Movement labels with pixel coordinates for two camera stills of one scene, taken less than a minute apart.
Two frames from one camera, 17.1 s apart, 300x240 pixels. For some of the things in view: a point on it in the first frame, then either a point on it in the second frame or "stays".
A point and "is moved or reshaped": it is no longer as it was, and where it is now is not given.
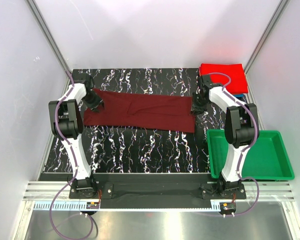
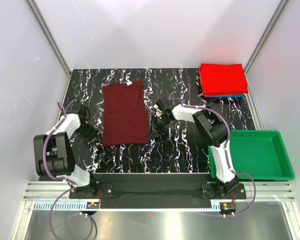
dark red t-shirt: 136,110 is moved or reshaped
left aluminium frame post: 44,25 stays
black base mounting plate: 152,191 stays
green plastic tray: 268,159 stays
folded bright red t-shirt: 238,84 stays
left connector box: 92,205 stays
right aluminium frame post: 267,36 stays
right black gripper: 197,109 → 156,131
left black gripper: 98,102 → 90,138
